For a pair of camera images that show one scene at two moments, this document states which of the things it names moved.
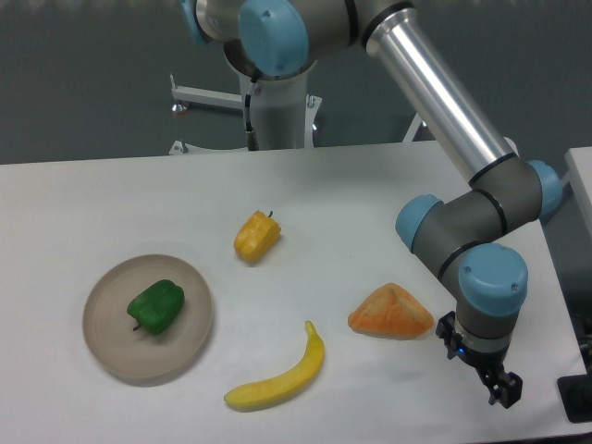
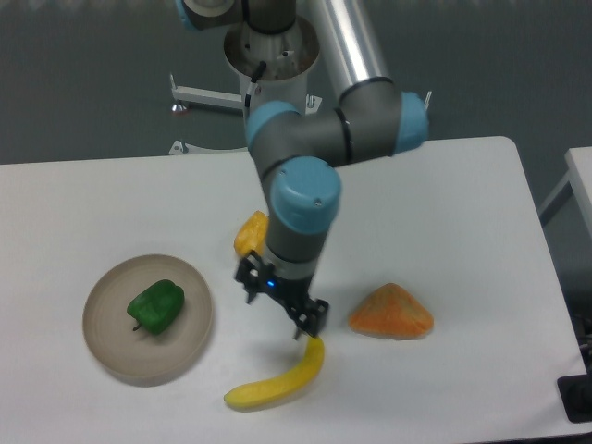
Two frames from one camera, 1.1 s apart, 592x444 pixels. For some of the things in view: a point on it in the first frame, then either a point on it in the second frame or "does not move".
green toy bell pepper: [157, 307] does not move
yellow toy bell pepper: [257, 237] does not move
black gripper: [503, 387] → [292, 292]
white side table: [579, 163] does not move
